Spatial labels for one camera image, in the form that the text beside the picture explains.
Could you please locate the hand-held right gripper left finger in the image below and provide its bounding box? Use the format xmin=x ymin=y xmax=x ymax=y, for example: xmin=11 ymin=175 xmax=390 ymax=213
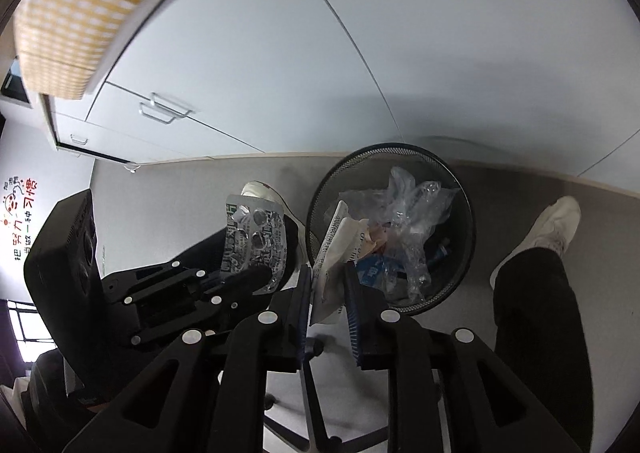
xmin=62 ymin=265 xmax=313 ymax=453

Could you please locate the person's white right shoe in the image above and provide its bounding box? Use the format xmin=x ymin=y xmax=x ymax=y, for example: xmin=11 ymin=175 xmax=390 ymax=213
xmin=490 ymin=196 xmax=582 ymax=290

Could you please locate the white paper packet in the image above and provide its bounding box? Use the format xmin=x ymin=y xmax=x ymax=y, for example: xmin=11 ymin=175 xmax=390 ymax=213
xmin=310 ymin=200 xmax=372 ymax=326

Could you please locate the black mesh wastebasket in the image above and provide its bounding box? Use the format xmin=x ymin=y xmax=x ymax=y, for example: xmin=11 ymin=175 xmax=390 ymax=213
xmin=306 ymin=143 xmax=475 ymax=318

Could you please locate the silver blister pack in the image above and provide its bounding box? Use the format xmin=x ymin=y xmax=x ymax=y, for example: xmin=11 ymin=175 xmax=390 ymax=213
xmin=220 ymin=194 xmax=287 ymax=295

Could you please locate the wall poster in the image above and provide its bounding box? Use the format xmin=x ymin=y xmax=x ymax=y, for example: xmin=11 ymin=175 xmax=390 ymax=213
xmin=0 ymin=175 xmax=42 ymax=265

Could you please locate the white drawer cabinet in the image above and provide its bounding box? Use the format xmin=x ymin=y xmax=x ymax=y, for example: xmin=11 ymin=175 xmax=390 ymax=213
xmin=40 ymin=0 xmax=640 ymax=180

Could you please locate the grey office chair base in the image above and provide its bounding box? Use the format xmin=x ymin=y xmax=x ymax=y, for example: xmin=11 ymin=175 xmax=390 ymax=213
xmin=261 ymin=337 xmax=397 ymax=453

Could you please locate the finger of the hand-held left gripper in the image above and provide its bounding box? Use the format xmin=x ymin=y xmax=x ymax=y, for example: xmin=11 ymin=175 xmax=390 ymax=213
xmin=102 ymin=227 xmax=236 ymax=306
xmin=131 ymin=264 xmax=275 ymax=349

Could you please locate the yellow checked tablecloth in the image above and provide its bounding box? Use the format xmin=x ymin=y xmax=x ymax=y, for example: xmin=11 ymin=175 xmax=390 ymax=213
xmin=14 ymin=0 xmax=206 ymax=100

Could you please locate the person's white left shoe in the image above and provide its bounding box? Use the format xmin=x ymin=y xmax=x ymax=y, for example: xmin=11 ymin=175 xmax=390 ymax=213
xmin=241 ymin=180 xmax=307 ymax=275

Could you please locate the person's right leg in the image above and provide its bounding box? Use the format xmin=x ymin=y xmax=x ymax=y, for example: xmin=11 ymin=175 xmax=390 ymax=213
xmin=492 ymin=247 xmax=597 ymax=453

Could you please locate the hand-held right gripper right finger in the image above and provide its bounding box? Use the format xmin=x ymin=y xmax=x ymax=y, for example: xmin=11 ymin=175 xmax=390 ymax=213
xmin=344 ymin=260 xmax=586 ymax=453

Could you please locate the person's white shoe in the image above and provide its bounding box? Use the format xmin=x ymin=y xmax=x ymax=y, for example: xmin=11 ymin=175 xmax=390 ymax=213
xmin=490 ymin=196 xmax=582 ymax=290
xmin=241 ymin=180 xmax=307 ymax=275

